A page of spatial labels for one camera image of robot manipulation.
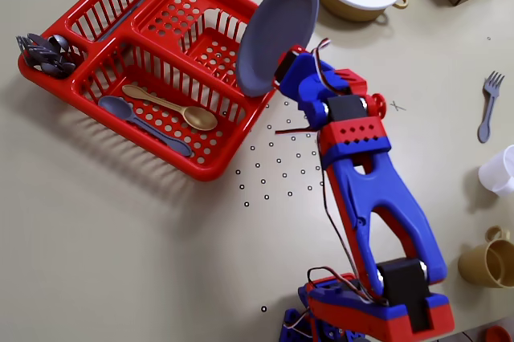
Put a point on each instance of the blue gripper body black servo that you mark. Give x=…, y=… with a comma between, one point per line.
x=299, y=74

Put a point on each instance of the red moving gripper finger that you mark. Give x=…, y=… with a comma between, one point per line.
x=299, y=50

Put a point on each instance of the grey plastic plate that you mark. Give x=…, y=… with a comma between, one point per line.
x=277, y=25

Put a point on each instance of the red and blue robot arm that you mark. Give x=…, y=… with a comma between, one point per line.
x=385, y=181

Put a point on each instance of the tan plastic spoon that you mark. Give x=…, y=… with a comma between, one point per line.
x=198, y=117

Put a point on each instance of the grey plastic knife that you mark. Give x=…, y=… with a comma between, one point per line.
x=126, y=15
x=39, y=39

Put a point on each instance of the grey plastic spoon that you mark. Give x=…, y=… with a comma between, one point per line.
x=58, y=43
x=114, y=106
x=56, y=68

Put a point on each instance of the white plastic cup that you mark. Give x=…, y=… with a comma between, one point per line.
x=498, y=173

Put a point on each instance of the tan plastic mug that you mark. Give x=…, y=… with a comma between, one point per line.
x=474, y=265

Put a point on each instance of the red plastic dish rack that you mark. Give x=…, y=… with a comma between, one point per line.
x=28, y=65

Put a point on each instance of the orange round plastic item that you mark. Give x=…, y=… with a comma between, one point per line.
x=497, y=336

